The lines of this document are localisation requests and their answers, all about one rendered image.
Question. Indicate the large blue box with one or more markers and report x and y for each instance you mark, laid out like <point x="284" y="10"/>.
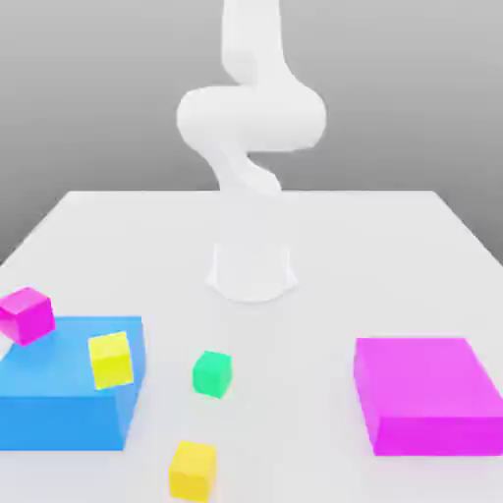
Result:
<point x="51" y="404"/>

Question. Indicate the large magenta box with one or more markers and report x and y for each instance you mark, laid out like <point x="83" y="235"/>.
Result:
<point x="424" y="385"/>

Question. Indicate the small yellow cube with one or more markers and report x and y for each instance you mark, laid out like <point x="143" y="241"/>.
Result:
<point x="192" y="471"/>
<point x="111" y="360"/>

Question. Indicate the small green cube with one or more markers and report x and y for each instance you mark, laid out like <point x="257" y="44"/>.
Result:
<point x="212" y="374"/>

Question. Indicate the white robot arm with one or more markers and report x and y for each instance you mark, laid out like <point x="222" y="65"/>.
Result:
<point x="251" y="118"/>

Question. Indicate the small magenta cube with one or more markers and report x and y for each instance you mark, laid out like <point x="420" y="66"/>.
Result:
<point x="26" y="316"/>

